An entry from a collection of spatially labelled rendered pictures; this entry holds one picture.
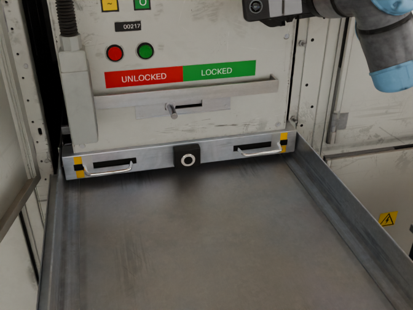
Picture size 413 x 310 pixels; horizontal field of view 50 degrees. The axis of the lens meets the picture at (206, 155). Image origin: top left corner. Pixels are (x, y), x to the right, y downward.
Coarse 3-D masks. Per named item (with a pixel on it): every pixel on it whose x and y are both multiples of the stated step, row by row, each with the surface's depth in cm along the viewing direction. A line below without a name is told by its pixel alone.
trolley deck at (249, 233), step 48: (48, 192) 97; (96, 192) 98; (144, 192) 98; (192, 192) 98; (240, 192) 98; (288, 192) 98; (48, 240) 84; (96, 240) 84; (144, 240) 84; (192, 240) 85; (240, 240) 85; (288, 240) 85; (336, 240) 85; (48, 288) 74; (96, 288) 74; (144, 288) 74; (192, 288) 74; (240, 288) 74; (288, 288) 75; (336, 288) 75
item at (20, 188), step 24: (0, 0) 83; (0, 24) 83; (0, 72) 89; (0, 96) 89; (0, 120) 89; (24, 120) 94; (0, 144) 90; (24, 144) 99; (0, 168) 90; (24, 168) 101; (0, 192) 90; (24, 192) 98; (0, 216) 90; (0, 240) 85
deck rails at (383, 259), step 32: (288, 160) 109; (320, 160) 97; (64, 192) 97; (320, 192) 97; (64, 224) 88; (352, 224) 87; (64, 256) 80; (384, 256) 78; (64, 288) 74; (384, 288) 74
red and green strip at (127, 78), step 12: (252, 60) 96; (108, 72) 89; (120, 72) 90; (132, 72) 91; (144, 72) 91; (156, 72) 92; (168, 72) 92; (180, 72) 93; (192, 72) 94; (204, 72) 94; (216, 72) 95; (228, 72) 96; (240, 72) 96; (252, 72) 97; (108, 84) 91; (120, 84) 91; (132, 84) 92; (144, 84) 93
